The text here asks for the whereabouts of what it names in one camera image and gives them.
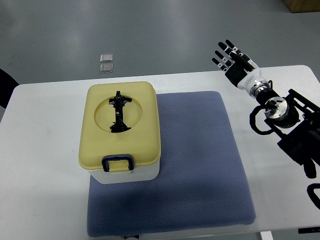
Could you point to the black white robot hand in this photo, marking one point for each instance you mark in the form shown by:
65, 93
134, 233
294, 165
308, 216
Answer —
238, 68

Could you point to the yellow box lid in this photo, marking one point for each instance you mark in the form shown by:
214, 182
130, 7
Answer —
120, 128

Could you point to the brown cardboard box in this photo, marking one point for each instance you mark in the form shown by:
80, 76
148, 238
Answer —
302, 6

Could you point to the white storage box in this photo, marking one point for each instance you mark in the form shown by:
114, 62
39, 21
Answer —
140, 173

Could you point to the blue fabric mat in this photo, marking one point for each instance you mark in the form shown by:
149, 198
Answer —
201, 182

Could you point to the upper metal floor plate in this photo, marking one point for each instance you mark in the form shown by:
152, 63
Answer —
107, 57

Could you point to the black object at left edge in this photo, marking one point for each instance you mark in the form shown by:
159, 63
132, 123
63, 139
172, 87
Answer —
7, 86

